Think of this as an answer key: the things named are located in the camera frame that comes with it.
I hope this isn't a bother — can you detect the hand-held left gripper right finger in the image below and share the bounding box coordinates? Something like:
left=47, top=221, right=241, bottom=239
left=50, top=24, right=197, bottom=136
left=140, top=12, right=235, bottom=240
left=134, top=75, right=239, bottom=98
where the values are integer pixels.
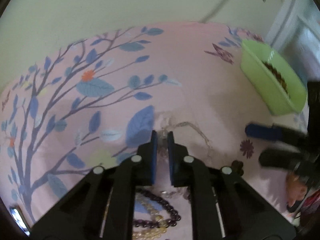
left=167, top=131, right=297, bottom=240

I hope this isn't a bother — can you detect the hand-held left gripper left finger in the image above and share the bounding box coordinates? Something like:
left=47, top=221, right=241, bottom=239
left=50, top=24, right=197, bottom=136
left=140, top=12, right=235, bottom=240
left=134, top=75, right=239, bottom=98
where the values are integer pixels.
left=30, top=130, right=158, bottom=240

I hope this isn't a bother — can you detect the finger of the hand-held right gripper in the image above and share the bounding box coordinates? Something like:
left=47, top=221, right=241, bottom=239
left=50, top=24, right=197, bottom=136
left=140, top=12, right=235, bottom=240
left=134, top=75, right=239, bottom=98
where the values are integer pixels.
left=245, top=122, right=310, bottom=153
left=259, top=148, right=311, bottom=173

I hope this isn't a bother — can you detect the silver chain necklace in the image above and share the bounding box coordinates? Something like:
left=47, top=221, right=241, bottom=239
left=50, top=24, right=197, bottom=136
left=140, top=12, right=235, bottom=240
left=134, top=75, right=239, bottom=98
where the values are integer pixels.
left=156, top=111, right=217, bottom=164

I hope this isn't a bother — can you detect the green plastic container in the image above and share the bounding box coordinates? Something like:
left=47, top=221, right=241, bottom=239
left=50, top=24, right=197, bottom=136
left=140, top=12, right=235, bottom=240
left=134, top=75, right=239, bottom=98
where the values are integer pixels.
left=240, top=39, right=308, bottom=117

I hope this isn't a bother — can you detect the brown bead necklace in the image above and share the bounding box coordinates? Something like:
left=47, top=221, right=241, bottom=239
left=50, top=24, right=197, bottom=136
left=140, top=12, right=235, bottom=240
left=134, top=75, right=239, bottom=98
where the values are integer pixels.
left=264, top=61, right=292, bottom=98

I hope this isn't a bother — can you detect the person's right hand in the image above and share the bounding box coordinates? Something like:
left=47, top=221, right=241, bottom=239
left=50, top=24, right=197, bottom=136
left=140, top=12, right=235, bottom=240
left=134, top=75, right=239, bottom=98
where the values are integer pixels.
left=285, top=172, right=310, bottom=213

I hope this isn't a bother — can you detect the person's pink patterned clothing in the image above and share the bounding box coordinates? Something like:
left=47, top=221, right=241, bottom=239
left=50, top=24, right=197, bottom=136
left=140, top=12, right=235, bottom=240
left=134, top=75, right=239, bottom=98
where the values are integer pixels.
left=299, top=194, right=320, bottom=232

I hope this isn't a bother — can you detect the smartphone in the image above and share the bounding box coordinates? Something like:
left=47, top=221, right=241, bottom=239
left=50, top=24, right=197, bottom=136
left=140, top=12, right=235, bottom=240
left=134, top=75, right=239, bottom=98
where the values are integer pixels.
left=9, top=205, right=31, bottom=237

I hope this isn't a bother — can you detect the dark purple bead necklace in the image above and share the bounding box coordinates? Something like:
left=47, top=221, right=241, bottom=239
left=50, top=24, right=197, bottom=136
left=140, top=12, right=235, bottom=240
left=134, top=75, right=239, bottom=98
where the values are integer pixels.
left=132, top=188, right=182, bottom=228

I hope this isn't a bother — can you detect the cream bead necklace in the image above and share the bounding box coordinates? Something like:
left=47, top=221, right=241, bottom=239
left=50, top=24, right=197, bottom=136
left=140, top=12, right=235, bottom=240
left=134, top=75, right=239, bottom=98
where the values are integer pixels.
left=132, top=197, right=173, bottom=240

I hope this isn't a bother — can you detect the white frame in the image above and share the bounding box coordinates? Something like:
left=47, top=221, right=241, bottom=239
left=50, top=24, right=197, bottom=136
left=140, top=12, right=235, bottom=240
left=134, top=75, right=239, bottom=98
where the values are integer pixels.
left=264, top=0, right=320, bottom=86

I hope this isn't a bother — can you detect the grey wall cable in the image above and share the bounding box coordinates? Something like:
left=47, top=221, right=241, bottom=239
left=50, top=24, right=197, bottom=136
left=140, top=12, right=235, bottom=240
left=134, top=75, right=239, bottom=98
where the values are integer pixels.
left=199, top=0, right=252, bottom=23

